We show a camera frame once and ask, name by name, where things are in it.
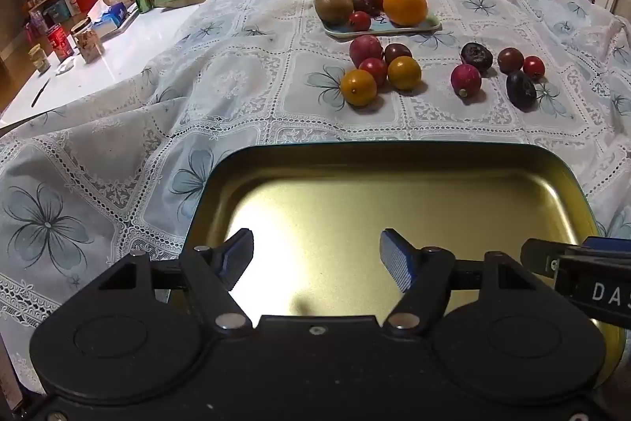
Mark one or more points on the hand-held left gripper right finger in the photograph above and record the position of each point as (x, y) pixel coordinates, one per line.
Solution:
(394, 258)

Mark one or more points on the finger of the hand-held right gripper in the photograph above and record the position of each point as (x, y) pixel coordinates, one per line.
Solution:
(538, 257)

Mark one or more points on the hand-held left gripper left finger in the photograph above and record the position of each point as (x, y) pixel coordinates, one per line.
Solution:
(239, 253)

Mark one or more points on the gold metal tin tray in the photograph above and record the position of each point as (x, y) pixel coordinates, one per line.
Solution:
(345, 204)

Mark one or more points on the dark wrinkled passion fruit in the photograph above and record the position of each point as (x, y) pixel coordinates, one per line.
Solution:
(476, 56)

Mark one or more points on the dark oval plum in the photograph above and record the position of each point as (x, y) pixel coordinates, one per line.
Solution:
(521, 90)

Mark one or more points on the orange cherry tomato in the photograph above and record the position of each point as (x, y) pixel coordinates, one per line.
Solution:
(358, 88)
(404, 73)

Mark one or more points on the red cherry tomato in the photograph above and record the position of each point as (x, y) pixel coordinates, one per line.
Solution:
(533, 67)
(360, 21)
(373, 68)

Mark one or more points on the pink red radish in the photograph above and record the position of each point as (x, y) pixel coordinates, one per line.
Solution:
(466, 79)

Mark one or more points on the white lace floral tablecloth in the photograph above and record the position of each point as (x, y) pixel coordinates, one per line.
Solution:
(246, 56)

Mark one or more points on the dark brown cherry tomato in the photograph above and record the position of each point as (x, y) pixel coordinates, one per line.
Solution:
(510, 60)
(398, 51)

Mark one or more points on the red plum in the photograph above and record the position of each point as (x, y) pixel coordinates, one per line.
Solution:
(365, 48)

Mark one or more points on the white low table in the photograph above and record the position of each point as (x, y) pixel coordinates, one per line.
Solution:
(118, 61)

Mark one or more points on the light green tray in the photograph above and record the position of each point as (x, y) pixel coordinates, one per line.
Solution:
(409, 30)

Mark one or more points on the orange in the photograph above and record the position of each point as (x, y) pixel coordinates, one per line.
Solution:
(404, 4)

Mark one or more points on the black pen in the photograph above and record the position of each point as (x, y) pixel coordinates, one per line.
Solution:
(40, 92)

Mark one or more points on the brown kiwi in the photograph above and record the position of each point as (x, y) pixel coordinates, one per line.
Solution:
(333, 6)

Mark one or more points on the glass snack jar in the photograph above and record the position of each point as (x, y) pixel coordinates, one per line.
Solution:
(87, 42)

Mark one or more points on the blue tissue box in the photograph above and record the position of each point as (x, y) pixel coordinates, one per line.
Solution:
(111, 19)

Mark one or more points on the red can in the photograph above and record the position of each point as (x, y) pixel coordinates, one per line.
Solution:
(60, 42)

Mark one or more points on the small glass jar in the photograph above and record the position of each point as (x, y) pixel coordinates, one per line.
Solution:
(39, 60)

